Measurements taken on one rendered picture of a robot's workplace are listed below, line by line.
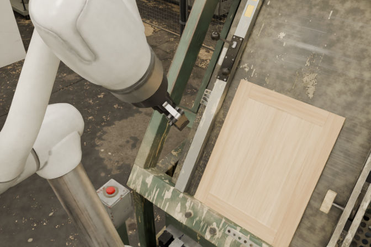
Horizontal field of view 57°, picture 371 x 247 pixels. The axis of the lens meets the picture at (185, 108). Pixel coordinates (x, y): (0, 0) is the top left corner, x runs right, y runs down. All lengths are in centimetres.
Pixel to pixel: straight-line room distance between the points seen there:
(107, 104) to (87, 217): 270
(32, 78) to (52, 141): 31
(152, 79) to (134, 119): 296
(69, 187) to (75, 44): 67
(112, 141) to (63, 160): 228
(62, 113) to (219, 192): 82
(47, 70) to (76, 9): 28
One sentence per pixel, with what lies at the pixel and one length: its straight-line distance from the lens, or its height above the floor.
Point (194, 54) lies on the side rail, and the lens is 166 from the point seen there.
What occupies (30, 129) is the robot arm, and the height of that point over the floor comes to 172.
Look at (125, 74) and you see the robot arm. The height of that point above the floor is 191.
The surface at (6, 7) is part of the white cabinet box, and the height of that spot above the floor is 67.
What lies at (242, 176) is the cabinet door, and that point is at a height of 104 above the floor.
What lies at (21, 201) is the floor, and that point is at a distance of 298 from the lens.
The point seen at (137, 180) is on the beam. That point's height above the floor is 86.
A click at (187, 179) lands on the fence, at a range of 157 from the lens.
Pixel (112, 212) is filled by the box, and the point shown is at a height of 89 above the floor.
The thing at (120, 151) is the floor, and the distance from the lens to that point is 312.
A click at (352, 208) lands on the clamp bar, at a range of 139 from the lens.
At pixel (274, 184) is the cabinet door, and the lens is 144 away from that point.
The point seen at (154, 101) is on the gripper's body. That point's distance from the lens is 55.
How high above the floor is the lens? 213
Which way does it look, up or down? 37 degrees down
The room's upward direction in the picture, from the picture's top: straight up
